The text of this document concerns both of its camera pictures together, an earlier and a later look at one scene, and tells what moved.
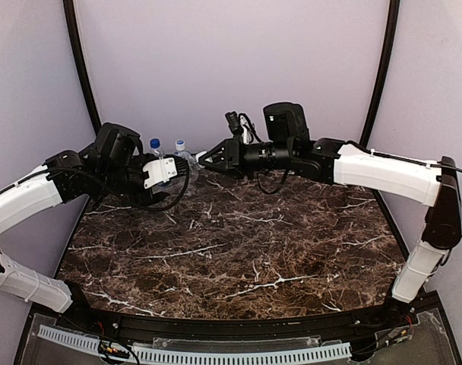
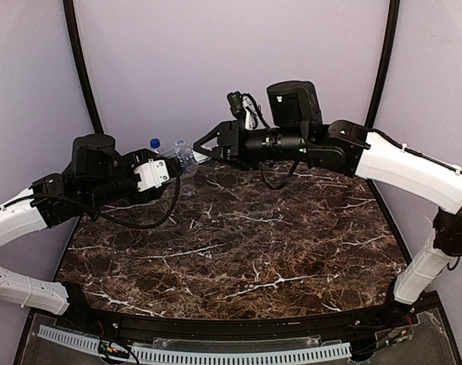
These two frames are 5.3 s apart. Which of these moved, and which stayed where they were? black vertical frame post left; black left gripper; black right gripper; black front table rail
Moved: black right gripper
Stayed: black left gripper; black front table rail; black vertical frame post left
